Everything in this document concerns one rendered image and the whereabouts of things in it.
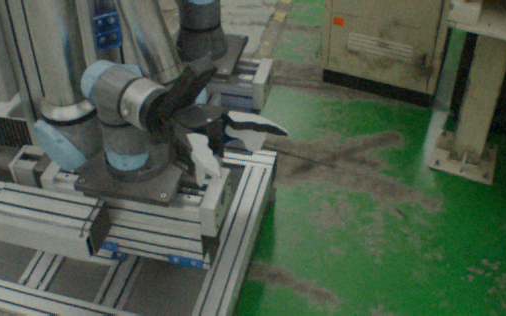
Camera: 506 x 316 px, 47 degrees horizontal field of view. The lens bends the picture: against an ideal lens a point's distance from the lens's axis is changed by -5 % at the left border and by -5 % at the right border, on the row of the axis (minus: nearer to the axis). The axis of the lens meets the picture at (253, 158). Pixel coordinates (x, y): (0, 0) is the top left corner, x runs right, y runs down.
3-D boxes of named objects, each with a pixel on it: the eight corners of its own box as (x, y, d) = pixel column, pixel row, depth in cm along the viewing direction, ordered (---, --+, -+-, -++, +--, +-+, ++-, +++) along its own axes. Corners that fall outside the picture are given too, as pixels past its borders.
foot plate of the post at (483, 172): (438, 131, 259) (440, 124, 257) (497, 146, 251) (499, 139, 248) (427, 168, 240) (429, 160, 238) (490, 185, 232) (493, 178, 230)
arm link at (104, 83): (115, 89, 106) (109, 48, 101) (157, 112, 101) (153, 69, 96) (81, 110, 102) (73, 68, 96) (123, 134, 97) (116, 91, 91)
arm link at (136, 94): (155, 72, 96) (116, 88, 91) (175, 81, 94) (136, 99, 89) (155, 112, 100) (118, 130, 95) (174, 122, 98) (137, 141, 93)
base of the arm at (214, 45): (168, 60, 167) (165, 29, 160) (185, 34, 178) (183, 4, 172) (220, 66, 164) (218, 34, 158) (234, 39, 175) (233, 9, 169)
